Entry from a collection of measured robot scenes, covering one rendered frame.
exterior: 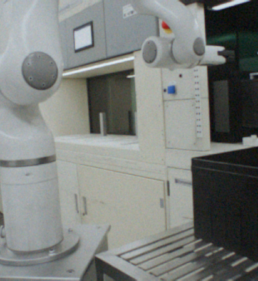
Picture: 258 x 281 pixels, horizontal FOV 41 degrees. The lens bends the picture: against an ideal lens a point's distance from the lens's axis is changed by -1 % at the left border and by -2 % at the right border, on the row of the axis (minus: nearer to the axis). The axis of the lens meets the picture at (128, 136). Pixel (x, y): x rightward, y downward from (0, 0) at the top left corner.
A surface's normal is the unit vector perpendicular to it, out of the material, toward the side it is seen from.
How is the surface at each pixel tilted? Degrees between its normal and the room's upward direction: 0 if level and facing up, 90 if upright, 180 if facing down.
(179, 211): 90
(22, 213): 90
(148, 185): 90
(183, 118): 90
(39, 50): 68
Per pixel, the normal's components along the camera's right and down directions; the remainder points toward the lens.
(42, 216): 0.56, 0.04
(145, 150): -0.80, 0.11
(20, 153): 0.07, 0.07
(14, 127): -0.07, -0.83
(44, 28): 0.63, -0.42
